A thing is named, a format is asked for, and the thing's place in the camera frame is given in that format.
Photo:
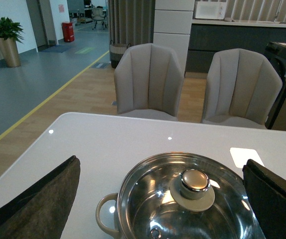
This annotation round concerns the white pillar cabinet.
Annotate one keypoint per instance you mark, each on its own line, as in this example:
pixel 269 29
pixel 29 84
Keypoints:
pixel 172 26

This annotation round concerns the white electric cooking pot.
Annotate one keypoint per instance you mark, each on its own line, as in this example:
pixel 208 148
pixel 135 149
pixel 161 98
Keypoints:
pixel 182 224

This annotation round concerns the right beige chair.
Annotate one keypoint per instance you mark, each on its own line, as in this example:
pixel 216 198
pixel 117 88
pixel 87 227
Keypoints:
pixel 241 88

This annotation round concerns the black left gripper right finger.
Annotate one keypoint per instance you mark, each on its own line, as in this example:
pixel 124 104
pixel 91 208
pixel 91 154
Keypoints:
pixel 266 193

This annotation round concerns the office swivel chair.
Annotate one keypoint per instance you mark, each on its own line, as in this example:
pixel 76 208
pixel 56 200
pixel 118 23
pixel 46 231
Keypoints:
pixel 98 16

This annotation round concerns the dark kitchen counter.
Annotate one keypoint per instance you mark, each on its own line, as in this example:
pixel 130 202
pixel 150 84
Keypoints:
pixel 210 36

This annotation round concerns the green potted plant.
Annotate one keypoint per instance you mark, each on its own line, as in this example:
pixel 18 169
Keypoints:
pixel 10 33

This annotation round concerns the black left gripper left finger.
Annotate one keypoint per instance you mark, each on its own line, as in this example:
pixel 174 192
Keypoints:
pixel 42 210

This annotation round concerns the left beige chair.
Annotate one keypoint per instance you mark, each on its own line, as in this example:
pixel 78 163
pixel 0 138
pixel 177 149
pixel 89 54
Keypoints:
pixel 148 83

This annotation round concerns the glass pot lid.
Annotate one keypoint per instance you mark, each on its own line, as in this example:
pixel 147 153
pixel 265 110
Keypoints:
pixel 187 199

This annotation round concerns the beige chair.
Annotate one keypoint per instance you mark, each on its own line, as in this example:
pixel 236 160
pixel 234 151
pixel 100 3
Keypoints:
pixel 148 83
pixel 241 88

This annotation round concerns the red bin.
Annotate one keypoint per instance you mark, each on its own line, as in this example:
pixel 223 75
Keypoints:
pixel 68 32

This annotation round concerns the white microwave oven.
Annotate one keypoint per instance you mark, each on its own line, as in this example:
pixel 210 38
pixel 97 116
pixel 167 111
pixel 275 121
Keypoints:
pixel 214 10

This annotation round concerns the woven laundry basket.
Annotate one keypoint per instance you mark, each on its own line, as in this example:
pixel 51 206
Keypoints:
pixel 116 52

